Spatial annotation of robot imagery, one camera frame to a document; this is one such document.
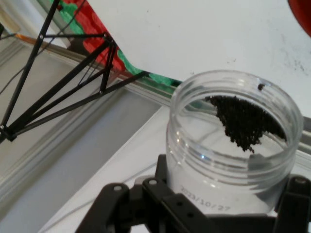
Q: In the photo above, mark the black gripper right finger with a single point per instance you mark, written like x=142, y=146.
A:
x=296, y=206

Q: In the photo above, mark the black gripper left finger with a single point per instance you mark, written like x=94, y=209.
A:
x=170, y=206

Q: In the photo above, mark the clear plastic jar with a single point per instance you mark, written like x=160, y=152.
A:
x=184, y=174

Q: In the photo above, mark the green foam block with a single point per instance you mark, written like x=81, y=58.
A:
x=73, y=17
x=131, y=68
x=165, y=81

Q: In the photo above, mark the red bowl with dark grains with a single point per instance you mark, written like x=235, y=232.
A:
x=303, y=14

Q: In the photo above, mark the black tripod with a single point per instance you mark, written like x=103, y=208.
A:
x=29, y=60

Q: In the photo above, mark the aluminium wall rail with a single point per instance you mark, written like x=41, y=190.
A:
x=150, y=94

